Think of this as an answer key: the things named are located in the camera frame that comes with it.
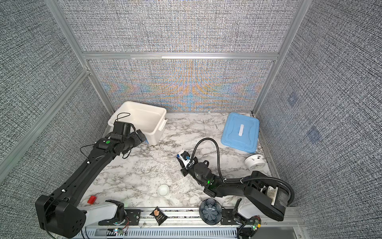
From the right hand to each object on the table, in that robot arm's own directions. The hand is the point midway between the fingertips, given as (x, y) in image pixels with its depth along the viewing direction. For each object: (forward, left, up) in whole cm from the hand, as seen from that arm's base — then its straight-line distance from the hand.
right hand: (179, 155), depth 79 cm
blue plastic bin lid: (+26, -42, -14) cm, 51 cm away
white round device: (-1, -41, -6) cm, 42 cm away
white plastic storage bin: (+31, +23, -5) cm, 39 cm away
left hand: (+8, +22, +4) cm, 24 cm away
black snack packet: (-26, +10, -14) cm, 31 cm away
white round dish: (-14, +9, -14) cm, 22 cm away
